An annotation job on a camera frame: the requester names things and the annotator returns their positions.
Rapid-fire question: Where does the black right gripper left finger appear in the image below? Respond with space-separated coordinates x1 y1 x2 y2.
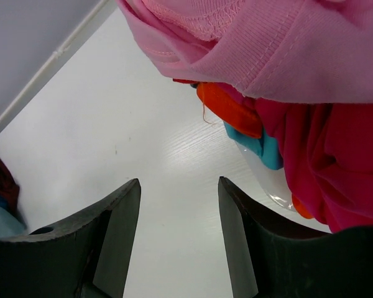
0 179 141 297

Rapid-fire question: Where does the pink t shirt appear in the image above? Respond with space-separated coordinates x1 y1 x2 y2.
118 1 373 104

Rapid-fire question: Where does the magenta t shirt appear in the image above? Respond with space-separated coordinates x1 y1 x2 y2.
223 85 373 232

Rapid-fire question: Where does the bright blue t shirt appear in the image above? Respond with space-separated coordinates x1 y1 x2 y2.
191 81 284 171

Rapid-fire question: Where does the folded light blue t shirt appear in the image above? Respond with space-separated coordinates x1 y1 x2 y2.
0 207 25 238

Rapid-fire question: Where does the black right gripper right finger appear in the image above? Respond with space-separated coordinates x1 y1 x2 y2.
218 177 373 297

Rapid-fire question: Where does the clear plastic bin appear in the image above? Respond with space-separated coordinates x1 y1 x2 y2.
236 143 297 213

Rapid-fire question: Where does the orange t shirt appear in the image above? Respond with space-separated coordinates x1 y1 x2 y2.
173 79 263 139

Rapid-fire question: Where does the folded dark red t shirt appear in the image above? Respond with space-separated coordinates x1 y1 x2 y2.
0 159 20 216

